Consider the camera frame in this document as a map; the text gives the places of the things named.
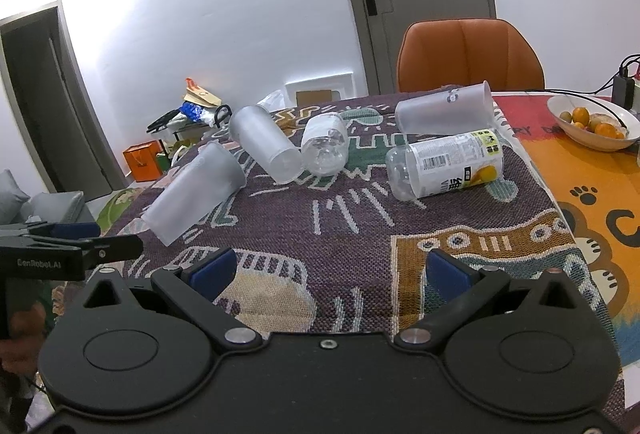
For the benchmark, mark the brown cardboard piece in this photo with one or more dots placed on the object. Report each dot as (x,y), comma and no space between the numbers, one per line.
(313,97)

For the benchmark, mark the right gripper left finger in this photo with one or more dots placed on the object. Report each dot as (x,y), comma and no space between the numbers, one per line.
(191,294)

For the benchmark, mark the orange gift box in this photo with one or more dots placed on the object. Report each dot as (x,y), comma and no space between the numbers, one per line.
(142,162)

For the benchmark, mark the paper bags pile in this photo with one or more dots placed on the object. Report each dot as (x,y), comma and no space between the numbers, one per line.
(198,104)

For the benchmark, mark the white plastic bag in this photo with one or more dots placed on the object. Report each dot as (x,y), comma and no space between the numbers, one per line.
(275,101)

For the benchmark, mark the grey sofa cushion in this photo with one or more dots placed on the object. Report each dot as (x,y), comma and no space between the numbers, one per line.
(19,207)

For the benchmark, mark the orange leather chair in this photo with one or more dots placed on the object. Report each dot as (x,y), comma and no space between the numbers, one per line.
(440,53)

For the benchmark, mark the labelled clear plastic bottle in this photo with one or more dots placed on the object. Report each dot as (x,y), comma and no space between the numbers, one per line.
(438,166)

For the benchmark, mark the frosted cup with logo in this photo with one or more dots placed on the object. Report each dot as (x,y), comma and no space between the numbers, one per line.
(447,111)

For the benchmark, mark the frosted tall cup lying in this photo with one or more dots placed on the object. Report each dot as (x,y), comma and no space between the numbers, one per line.
(257,133)

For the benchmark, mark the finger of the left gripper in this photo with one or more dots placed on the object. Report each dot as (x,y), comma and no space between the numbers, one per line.
(67,231)
(106,250)

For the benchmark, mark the person left hand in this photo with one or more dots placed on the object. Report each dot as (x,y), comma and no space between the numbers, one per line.
(19,354)

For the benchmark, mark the patterned woven blanket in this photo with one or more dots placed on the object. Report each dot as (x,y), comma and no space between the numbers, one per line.
(341,254)

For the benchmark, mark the orange cartoon tablecloth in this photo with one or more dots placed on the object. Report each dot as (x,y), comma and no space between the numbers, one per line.
(599,194)

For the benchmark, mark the clear small plastic bottle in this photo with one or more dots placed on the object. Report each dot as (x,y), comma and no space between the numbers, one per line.
(324,144)

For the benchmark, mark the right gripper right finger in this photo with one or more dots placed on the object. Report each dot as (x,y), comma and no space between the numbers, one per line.
(466,292)

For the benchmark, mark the black power adapter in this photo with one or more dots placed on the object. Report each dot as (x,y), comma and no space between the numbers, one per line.
(624,86)

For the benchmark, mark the white fruit bowl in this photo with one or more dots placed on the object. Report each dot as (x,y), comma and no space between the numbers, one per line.
(593,122)

